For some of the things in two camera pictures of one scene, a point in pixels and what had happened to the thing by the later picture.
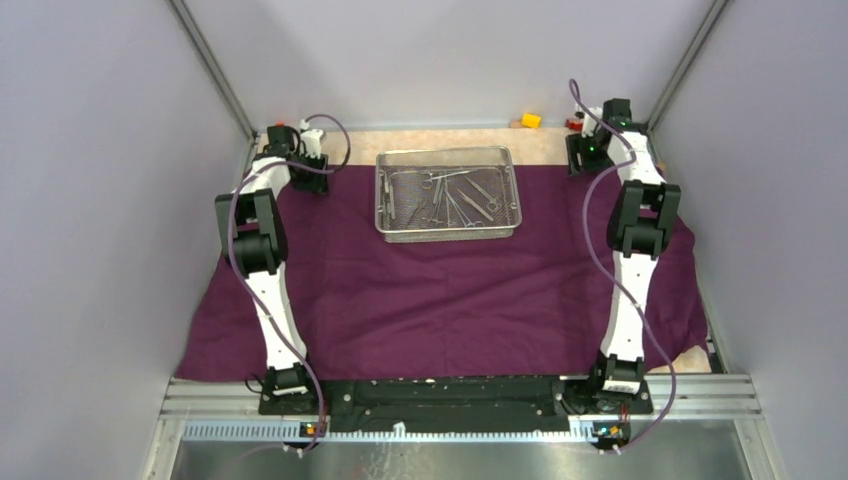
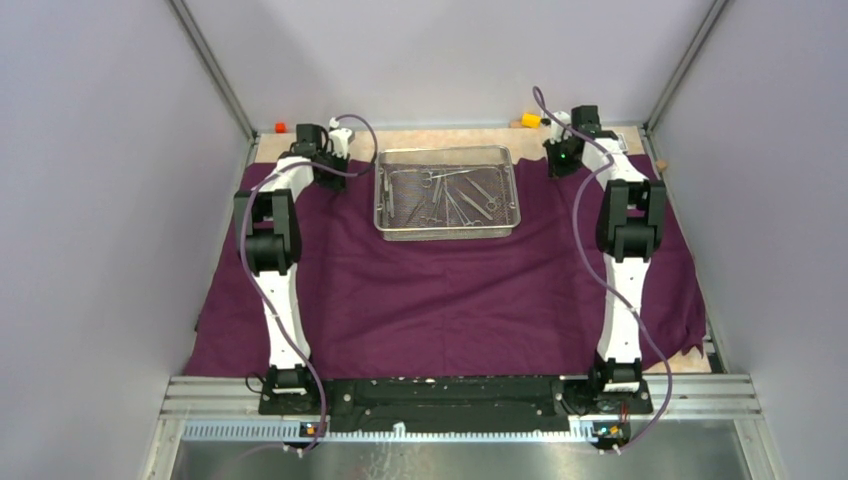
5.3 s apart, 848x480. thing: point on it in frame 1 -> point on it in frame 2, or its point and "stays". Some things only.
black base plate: x=456 y=405 stays
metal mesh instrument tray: x=446 y=195 stays
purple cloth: x=370 y=311 stays
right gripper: x=576 y=146 -> x=554 y=171
